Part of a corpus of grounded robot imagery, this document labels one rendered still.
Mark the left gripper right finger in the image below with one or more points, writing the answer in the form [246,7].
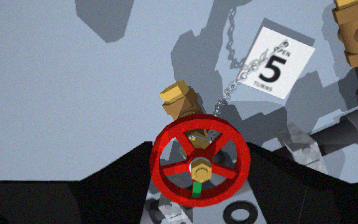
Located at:
[291,193]

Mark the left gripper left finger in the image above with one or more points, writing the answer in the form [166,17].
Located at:
[119,198]

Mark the black rubber gasket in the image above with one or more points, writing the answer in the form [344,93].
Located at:
[240,205]

